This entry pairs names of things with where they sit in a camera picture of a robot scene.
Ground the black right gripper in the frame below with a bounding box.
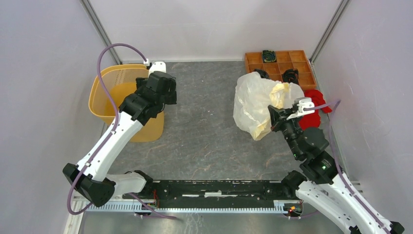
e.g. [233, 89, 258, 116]
[267, 104, 302, 158]

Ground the cream translucent plastic trash bag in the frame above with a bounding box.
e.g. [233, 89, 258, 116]
[233, 72, 304, 141]

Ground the yellow mesh trash bin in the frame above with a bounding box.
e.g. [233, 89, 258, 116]
[89, 64, 164, 143]

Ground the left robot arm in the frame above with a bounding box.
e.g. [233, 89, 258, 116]
[62, 71, 177, 207]

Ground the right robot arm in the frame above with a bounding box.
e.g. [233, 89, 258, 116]
[268, 105, 405, 234]

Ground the red cloth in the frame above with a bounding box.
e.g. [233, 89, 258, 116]
[299, 89, 327, 130]

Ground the dark rolled item right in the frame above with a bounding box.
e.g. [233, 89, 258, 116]
[282, 69, 299, 85]

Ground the dark rolled item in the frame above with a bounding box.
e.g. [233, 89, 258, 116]
[254, 69, 270, 79]
[262, 50, 277, 63]
[282, 69, 299, 85]

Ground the dark rolled item left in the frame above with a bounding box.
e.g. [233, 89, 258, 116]
[254, 69, 270, 79]

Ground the wooden compartment tray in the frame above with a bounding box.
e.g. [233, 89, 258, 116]
[244, 50, 317, 90]

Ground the dark rolled item top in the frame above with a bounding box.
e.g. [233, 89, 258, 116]
[262, 50, 277, 63]

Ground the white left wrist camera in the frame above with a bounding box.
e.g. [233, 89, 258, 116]
[148, 61, 167, 76]

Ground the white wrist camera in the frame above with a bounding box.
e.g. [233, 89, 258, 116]
[287, 97, 315, 120]
[148, 61, 167, 76]

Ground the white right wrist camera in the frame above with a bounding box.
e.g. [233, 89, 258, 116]
[287, 97, 315, 120]

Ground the white toothed cable rail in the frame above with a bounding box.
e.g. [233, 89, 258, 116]
[87, 200, 292, 215]

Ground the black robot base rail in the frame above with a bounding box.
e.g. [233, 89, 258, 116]
[136, 172, 298, 208]

